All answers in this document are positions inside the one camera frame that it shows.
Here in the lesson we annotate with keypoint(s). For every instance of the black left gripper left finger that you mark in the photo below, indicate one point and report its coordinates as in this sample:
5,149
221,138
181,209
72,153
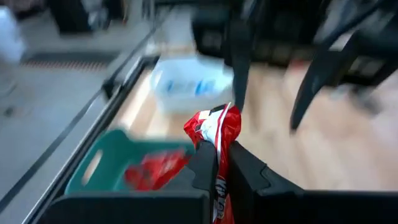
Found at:
203,174

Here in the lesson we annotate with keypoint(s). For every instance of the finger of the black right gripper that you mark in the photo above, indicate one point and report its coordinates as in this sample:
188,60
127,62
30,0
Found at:
241,77
311,90

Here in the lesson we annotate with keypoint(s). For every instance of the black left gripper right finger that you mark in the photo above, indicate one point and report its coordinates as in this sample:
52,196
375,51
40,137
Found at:
245,177

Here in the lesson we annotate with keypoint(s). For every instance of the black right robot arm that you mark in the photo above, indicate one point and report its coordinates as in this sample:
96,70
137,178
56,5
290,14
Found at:
379,56

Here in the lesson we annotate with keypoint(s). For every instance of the white plastic basket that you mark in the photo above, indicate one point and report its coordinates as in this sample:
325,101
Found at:
186,102

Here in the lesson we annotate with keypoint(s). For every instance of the teal plastic basket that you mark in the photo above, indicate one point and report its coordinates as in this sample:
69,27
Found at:
109,146

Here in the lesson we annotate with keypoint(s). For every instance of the black floor mat striped edge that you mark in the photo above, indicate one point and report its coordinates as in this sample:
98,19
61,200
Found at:
77,57

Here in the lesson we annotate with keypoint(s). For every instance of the black aluminium rig frame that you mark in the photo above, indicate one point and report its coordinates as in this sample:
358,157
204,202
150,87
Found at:
96,124

